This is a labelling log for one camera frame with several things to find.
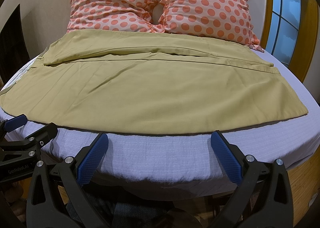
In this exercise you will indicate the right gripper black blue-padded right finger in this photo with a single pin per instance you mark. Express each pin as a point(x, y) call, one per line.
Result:
point(263, 196)

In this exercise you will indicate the polka dot pillow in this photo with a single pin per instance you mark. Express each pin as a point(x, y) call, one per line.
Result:
point(223, 19)
point(115, 15)

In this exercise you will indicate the right polka dot pillow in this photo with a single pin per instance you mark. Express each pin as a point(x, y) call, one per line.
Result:
point(223, 19)

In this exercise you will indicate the left polka dot pillow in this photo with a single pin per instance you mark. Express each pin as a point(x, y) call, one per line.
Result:
point(115, 15)

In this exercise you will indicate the wooden bed frame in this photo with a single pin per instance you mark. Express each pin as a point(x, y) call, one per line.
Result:
point(304, 181)

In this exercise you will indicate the dark wall panel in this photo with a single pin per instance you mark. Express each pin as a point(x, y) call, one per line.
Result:
point(13, 50)

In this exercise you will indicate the olive green pants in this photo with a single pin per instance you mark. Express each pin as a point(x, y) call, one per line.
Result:
point(151, 83)

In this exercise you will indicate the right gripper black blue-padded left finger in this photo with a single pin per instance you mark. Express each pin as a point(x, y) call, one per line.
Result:
point(45, 207)

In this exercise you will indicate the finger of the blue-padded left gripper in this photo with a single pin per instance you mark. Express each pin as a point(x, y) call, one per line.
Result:
point(10, 125)

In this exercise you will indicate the wooden framed window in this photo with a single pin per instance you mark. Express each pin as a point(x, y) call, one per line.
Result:
point(290, 33)

